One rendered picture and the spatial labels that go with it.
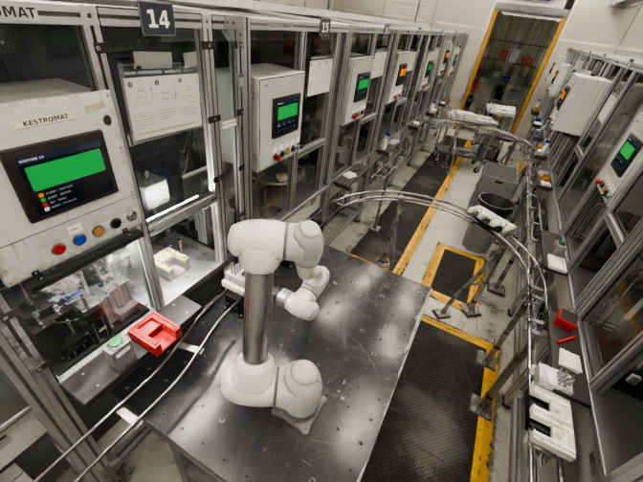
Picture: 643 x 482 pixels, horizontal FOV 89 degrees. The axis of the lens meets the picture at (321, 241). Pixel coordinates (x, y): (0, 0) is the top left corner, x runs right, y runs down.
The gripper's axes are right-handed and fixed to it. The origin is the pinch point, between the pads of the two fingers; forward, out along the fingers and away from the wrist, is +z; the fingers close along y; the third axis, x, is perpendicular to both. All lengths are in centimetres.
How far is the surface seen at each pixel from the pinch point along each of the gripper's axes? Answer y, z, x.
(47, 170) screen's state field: 75, 16, 62
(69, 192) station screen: 67, 16, 58
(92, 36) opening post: 105, 21, 39
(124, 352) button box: 8, 5, 64
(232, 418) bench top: -22, -33, 50
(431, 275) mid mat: -87, -85, -186
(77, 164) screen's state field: 74, 16, 54
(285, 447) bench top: -22, -58, 48
